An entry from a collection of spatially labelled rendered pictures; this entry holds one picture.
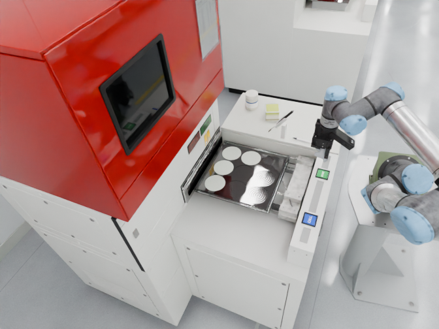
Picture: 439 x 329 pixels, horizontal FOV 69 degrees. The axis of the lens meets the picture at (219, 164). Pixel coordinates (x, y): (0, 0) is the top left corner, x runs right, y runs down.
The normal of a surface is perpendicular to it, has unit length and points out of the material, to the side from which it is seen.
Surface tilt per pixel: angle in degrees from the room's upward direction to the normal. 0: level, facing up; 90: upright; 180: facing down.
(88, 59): 90
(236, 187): 0
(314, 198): 0
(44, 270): 0
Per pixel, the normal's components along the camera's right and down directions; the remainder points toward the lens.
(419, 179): -0.12, -0.04
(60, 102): -0.39, 0.69
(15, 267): -0.07, -0.68
